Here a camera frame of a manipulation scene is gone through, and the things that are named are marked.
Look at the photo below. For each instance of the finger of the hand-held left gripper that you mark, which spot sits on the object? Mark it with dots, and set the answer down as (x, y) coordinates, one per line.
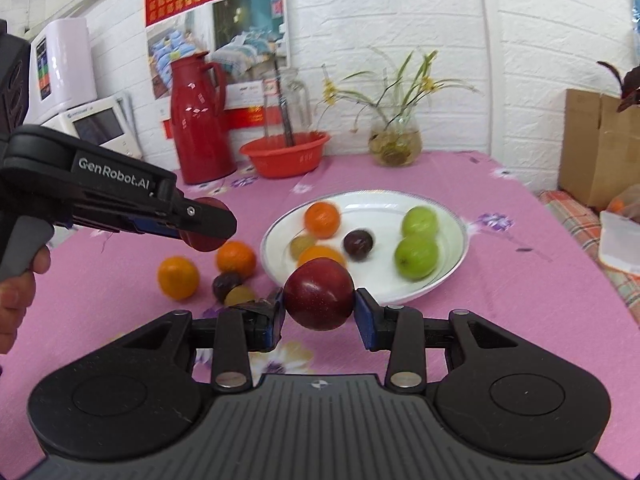
(210, 220)

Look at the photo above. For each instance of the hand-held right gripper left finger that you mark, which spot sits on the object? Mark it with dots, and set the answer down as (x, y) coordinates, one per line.
(274, 321)

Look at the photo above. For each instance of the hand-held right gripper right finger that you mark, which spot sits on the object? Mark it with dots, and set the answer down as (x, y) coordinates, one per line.
(364, 325)

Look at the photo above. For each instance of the red apple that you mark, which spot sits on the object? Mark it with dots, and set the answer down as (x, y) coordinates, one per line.
(319, 294)
(202, 245)

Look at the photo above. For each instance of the white plate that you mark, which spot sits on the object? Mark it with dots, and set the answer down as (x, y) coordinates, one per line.
(380, 275)

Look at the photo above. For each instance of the light orange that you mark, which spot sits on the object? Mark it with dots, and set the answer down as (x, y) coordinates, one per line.
(312, 253)
(178, 277)

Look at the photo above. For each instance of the small tan round fruit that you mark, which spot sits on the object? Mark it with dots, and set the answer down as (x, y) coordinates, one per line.
(241, 296)
(301, 245)

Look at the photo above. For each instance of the small dark purple plum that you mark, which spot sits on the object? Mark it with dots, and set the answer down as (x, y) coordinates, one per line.
(358, 244)
(226, 284)

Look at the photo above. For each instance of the large green jujube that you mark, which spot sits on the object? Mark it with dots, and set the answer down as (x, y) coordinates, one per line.
(416, 256)

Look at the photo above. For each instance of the deep orange mandarin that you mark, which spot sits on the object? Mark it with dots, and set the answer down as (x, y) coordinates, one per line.
(322, 219)
(236, 259)

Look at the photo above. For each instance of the small green jujube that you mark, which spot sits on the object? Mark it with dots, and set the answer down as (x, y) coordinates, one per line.
(419, 221)

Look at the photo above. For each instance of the person's left hand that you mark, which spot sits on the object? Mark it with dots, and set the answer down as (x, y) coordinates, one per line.
(17, 305)

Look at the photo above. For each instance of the white appliance with screen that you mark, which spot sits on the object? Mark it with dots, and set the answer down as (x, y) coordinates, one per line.
(95, 127)

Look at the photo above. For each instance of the red thermos jug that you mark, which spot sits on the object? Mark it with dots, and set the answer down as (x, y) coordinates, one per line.
(200, 125)

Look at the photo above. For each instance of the red plastic basin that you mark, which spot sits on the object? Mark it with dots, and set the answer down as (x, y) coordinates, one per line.
(285, 160)

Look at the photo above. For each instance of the tall white appliance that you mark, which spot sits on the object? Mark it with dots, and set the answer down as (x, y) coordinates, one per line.
(70, 70)

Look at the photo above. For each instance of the black stirring stick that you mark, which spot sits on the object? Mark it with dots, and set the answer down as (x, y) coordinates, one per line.
(286, 115)

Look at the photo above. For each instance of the glass pitcher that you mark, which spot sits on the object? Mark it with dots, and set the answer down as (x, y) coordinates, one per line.
(300, 105)

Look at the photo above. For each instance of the pink floral tablecloth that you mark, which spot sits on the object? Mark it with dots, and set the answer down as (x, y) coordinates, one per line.
(500, 270)

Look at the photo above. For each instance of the glass vase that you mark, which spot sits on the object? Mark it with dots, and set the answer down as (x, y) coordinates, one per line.
(395, 150)

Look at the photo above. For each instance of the plaid cloth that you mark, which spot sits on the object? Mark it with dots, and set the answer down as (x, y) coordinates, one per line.
(570, 215)

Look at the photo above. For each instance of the green orchid plant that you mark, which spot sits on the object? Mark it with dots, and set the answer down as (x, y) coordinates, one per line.
(420, 77)

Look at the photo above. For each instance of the clear plastic bag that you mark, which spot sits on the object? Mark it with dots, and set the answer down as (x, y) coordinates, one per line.
(617, 240)

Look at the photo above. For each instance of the cardboard box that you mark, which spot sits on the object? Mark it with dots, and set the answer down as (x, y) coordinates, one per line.
(590, 150)

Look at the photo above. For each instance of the white pipe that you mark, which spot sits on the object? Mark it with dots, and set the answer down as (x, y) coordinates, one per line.
(483, 35)

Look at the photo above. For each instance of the dark red leafy plant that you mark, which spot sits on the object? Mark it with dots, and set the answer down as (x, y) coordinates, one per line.
(631, 87)

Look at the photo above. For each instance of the bedding wall poster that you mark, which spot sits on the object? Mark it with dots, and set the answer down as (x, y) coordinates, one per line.
(250, 25)

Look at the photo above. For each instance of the blue round wall decoration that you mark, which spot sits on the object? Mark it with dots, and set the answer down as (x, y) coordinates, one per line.
(636, 15)

